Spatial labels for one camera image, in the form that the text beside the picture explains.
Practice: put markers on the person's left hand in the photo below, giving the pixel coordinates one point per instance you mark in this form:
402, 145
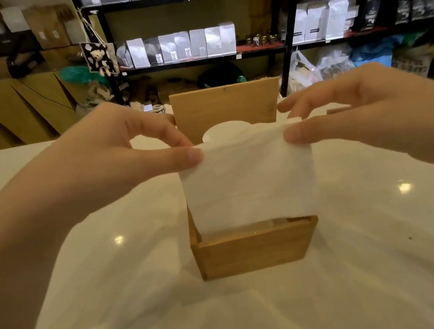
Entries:
109, 158

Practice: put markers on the person's right hand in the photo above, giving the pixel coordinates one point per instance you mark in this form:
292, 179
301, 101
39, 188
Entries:
365, 114

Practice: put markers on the person's left middle finger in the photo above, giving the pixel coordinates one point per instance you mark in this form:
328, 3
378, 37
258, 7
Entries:
162, 117

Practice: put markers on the person's left thumb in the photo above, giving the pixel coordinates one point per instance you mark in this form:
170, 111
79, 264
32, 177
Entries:
167, 161

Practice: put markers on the person's right thumb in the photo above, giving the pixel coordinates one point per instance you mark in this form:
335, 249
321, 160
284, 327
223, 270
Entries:
318, 132

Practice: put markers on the white paper napkin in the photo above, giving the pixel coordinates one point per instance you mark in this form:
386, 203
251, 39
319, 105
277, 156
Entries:
248, 178

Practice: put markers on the person's left forearm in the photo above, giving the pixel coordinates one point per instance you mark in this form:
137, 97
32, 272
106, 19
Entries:
15, 264

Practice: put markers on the clear plastic bag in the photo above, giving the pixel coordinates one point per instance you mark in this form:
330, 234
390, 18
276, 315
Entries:
303, 72

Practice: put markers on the white plastic bag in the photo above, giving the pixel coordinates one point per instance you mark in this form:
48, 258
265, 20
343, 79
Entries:
334, 61

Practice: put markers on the row of white coffee bags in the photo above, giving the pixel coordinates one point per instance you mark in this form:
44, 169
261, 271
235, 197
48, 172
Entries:
198, 44

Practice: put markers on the hanging teddy bear card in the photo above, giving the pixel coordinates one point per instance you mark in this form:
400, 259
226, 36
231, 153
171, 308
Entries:
98, 58

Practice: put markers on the green plastic bag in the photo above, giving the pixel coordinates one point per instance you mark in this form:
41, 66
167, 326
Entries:
79, 75

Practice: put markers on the blue plastic bag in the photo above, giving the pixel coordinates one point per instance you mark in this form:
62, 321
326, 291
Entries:
375, 51

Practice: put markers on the large white coffee bag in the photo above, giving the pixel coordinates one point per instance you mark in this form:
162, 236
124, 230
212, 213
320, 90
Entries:
299, 24
315, 23
337, 18

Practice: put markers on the row of small glass jars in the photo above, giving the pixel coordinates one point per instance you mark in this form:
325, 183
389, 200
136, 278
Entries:
261, 39

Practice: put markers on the brown burlap sack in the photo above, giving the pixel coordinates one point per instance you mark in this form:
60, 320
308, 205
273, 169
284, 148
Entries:
414, 61

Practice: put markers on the wooden napkin holder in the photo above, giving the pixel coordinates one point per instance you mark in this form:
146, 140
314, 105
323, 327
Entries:
251, 249

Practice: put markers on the tall black coffee bag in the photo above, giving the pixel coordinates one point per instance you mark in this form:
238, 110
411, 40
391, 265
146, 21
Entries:
370, 15

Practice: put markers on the brown cardboard boxes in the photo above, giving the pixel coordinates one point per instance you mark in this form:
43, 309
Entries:
50, 28

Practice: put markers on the small black coffee bag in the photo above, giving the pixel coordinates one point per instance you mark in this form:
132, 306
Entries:
419, 9
403, 11
432, 8

